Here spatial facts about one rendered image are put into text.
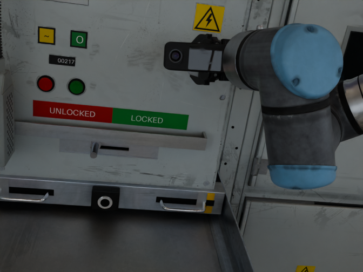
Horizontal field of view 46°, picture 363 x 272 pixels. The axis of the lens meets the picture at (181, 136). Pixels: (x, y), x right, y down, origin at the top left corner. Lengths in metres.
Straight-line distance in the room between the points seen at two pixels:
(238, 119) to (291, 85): 0.62
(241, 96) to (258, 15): 0.21
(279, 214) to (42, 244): 0.69
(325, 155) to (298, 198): 0.73
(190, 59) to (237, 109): 0.45
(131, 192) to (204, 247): 0.20
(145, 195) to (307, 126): 0.51
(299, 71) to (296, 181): 0.15
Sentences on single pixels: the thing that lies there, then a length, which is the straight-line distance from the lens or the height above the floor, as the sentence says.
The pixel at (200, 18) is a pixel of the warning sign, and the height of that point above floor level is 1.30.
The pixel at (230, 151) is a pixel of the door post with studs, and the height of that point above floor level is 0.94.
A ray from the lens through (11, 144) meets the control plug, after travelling 0.88.
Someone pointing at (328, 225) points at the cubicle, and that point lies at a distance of 1.37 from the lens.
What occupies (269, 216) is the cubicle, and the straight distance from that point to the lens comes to 1.29.
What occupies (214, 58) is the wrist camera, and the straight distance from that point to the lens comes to 0.69.
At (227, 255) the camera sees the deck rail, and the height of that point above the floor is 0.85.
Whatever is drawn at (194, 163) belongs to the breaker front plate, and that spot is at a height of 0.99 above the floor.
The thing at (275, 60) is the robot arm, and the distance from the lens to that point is 0.53.
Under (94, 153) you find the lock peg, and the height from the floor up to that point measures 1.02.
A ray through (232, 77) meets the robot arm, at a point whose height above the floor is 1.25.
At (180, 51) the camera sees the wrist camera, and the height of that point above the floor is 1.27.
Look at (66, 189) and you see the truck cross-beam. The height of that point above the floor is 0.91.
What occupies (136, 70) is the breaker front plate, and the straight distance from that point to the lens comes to 0.87.
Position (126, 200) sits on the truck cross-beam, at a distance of 0.98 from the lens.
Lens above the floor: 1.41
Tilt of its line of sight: 23 degrees down
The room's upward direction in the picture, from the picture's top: 9 degrees clockwise
